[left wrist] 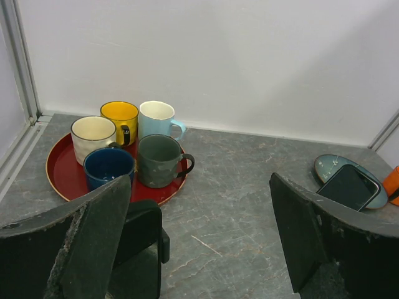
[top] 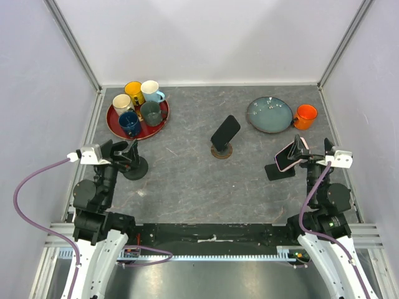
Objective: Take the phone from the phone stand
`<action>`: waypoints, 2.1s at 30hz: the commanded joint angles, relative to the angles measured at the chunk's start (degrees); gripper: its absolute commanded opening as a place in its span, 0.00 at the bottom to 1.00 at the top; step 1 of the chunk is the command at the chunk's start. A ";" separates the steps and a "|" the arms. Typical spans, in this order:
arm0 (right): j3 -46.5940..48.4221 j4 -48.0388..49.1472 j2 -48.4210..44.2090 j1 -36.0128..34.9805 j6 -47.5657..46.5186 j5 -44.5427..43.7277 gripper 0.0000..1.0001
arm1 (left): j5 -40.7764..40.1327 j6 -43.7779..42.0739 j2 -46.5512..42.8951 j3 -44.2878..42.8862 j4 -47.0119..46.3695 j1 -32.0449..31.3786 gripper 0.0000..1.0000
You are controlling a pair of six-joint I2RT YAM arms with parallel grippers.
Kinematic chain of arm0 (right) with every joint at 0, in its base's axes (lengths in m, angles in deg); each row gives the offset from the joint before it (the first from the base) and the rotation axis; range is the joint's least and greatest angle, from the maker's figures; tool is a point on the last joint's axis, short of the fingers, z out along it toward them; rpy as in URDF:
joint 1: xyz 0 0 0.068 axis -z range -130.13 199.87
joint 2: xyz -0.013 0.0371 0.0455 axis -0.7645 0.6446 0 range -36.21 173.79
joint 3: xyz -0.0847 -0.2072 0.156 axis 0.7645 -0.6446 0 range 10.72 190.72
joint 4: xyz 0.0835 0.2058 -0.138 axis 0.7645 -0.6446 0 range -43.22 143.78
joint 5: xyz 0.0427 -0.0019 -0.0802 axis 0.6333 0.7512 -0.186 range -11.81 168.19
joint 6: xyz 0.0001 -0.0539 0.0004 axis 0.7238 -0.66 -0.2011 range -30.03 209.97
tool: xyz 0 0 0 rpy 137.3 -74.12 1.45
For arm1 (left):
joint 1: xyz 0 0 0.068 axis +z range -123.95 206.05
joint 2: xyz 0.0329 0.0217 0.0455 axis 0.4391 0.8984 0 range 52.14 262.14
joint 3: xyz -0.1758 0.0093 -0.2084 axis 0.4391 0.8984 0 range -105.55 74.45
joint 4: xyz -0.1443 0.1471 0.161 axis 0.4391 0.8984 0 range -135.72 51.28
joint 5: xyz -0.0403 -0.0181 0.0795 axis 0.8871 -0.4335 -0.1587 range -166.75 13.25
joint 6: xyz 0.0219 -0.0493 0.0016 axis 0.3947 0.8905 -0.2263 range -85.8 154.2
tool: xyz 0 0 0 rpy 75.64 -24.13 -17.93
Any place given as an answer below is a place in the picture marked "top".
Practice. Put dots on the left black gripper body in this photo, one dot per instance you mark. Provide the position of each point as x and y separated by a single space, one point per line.
121 164

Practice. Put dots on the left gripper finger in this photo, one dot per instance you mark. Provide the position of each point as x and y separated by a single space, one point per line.
135 156
122 153

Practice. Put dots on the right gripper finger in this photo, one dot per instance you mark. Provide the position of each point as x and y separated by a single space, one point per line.
298 149
328 147

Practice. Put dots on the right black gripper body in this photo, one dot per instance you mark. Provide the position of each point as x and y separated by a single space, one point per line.
313 169

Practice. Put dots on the black round base phone stand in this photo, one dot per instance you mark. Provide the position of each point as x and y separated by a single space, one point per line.
139 172

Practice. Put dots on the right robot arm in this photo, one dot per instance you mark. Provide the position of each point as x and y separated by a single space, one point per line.
321 227

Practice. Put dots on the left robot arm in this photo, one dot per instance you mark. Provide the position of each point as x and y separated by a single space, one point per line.
99 235

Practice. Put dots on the pink cased phone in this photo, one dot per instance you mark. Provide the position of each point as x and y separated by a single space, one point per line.
282 161

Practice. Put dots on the black phone on wooden stand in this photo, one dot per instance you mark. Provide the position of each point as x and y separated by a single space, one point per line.
224 134

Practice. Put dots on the dark blue mug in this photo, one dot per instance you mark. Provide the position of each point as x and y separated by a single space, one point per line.
130 123

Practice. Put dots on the red round tray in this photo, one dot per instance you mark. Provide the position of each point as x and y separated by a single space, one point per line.
146 132

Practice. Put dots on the orange mug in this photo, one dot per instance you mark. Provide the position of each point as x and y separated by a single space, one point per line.
304 117

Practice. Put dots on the grey green mug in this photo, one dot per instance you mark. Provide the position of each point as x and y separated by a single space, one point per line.
152 113

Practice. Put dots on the cream white mug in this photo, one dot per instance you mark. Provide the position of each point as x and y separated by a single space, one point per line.
122 103

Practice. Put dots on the blue ceramic plate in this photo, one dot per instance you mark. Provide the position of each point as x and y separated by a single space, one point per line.
269 114

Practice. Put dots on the yellow mug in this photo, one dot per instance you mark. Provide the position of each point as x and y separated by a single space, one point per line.
133 90

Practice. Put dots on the light blue mug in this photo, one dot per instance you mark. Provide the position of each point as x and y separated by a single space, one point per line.
151 92

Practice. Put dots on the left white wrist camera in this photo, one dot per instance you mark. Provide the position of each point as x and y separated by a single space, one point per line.
88 155

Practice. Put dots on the white cable duct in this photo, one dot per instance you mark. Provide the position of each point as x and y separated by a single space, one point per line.
282 255

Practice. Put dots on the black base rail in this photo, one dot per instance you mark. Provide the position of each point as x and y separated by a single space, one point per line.
213 239

